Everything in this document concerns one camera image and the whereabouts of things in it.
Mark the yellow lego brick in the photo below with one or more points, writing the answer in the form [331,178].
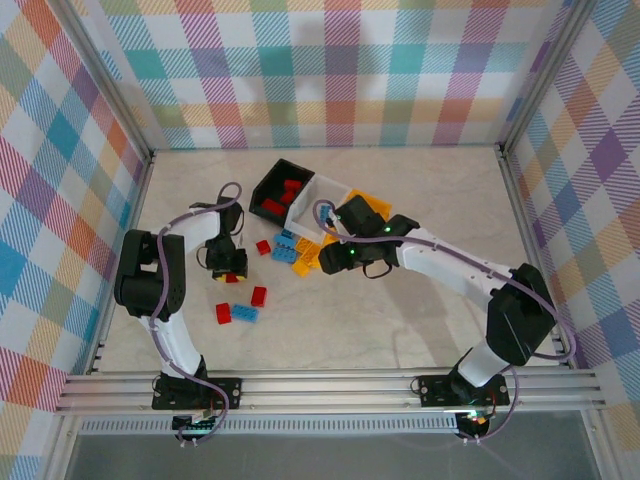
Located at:
[301,268]
[306,245]
[311,257]

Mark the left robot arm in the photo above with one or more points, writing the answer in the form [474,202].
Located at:
[195,230]

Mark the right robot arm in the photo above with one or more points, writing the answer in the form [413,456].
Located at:
[450,265]

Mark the small red lego brick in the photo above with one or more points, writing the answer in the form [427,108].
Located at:
[263,247]

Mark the small blue lego brick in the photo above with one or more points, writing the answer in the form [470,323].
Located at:
[286,233]

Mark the yellow plastic bin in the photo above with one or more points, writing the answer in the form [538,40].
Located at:
[375,202]

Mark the white plastic bin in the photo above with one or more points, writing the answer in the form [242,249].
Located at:
[305,210]

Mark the black plastic bin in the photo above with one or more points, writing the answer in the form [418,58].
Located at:
[265,190]

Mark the wide aluminium extrusion beam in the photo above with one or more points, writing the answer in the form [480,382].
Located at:
[325,390]

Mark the small controller board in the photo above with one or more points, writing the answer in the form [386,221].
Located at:
[475,422]
[192,425]

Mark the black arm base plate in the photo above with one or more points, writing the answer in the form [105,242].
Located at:
[435,390]
[170,397]

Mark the aluminium frame post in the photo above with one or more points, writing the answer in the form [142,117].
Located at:
[545,70]
[107,82]

